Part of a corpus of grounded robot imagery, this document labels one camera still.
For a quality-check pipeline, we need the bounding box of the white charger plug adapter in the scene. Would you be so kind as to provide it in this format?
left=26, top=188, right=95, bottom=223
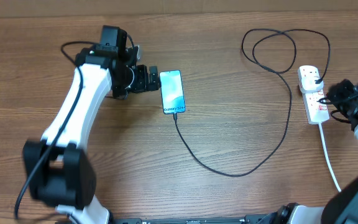
left=299, top=77, right=324, bottom=94

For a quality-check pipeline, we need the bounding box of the Samsung Galaxy smartphone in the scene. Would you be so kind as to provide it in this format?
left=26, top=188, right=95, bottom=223
left=160, top=70, right=186, bottom=114

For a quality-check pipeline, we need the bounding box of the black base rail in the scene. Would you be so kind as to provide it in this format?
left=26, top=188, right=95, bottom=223
left=107, top=214, right=276, bottom=224

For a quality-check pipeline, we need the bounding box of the white power strip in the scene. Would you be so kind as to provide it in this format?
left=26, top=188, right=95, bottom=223
left=297, top=65, right=331, bottom=126

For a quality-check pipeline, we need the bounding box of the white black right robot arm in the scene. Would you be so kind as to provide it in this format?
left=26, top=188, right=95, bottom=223
left=244, top=65, right=358, bottom=223

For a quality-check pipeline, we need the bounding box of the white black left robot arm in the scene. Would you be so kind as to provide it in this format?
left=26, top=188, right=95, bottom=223
left=14, top=26, right=161, bottom=223

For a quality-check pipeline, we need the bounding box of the black charger cable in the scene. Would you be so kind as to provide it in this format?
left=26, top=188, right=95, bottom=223
left=172, top=28, right=331, bottom=178

